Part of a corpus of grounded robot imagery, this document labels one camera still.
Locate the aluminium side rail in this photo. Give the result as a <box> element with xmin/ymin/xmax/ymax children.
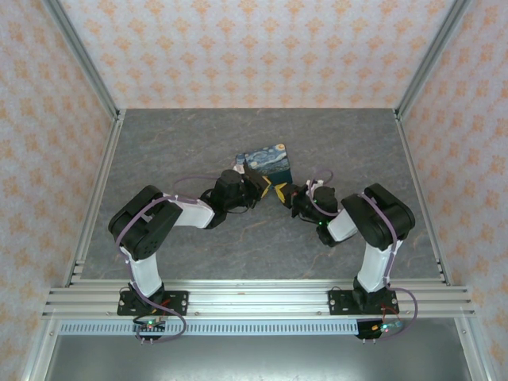
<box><xmin>61</xmin><ymin>110</ymin><xmax>127</xmax><ymax>287</ymax></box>
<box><xmin>394</xmin><ymin>110</ymin><xmax>452</xmax><ymax>287</ymax></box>

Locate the slotted grey cable duct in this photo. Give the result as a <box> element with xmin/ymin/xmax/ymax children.
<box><xmin>59</xmin><ymin>321</ymin><xmax>360</xmax><ymax>337</ymax></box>

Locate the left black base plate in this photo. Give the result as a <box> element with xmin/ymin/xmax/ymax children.
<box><xmin>117</xmin><ymin>291</ymin><xmax>190</xmax><ymax>317</ymax></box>

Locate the right aluminium frame post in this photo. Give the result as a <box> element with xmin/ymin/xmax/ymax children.
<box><xmin>394</xmin><ymin>0</ymin><xmax>473</xmax><ymax>120</ymax></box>

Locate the controller circuit board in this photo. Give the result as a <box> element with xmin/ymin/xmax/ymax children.
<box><xmin>133</xmin><ymin>317</ymin><xmax>167</xmax><ymax>342</ymax></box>
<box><xmin>356</xmin><ymin>319</ymin><xmax>406</xmax><ymax>342</ymax></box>

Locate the starry night print tin box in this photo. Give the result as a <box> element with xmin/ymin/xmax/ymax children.
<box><xmin>234</xmin><ymin>143</ymin><xmax>294</xmax><ymax>187</ymax></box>

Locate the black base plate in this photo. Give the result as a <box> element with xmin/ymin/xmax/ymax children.
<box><xmin>117</xmin><ymin>291</ymin><xmax>190</xmax><ymax>317</ymax></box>
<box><xmin>328</xmin><ymin>288</ymin><xmax>402</xmax><ymax>317</ymax></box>

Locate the right controller circuit board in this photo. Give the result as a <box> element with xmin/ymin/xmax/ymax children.
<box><xmin>356</xmin><ymin>319</ymin><xmax>406</xmax><ymax>342</ymax></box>

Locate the grey metal panel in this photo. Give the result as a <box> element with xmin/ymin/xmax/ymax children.
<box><xmin>43</xmin><ymin>335</ymin><xmax>473</xmax><ymax>381</ymax></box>

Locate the left aluminium side rail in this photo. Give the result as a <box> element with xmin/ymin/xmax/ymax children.
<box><xmin>61</xmin><ymin>110</ymin><xmax>127</xmax><ymax>287</ymax></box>

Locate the left aluminium frame post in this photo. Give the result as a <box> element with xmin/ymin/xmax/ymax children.
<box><xmin>41</xmin><ymin>0</ymin><xmax>122</xmax><ymax>120</ymax></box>

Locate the right aluminium side rail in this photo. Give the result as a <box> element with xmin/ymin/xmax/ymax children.
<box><xmin>394</xmin><ymin>110</ymin><xmax>452</xmax><ymax>287</ymax></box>

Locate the left controller circuit board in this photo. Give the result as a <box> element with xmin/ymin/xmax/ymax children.
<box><xmin>133</xmin><ymin>317</ymin><xmax>167</xmax><ymax>342</ymax></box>

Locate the aluminium mounting rail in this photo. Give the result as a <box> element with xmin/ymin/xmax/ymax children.
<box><xmin>42</xmin><ymin>279</ymin><xmax>476</xmax><ymax>318</ymax></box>

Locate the aluminium frame post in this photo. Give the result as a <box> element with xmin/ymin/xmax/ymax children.
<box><xmin>394</xmin><ymin>0</ymin><xmax>473</xmax><ymax>120</ymax></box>
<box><xmin>41</xmin><ymin>0</ymin><xmax>122</xmax><ymax>120</ymax></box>

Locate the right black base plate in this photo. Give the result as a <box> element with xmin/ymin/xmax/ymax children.
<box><xmin>328</xmin><ymin>288</ymin><xmax>402</xmax><ymax>317</ymax></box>

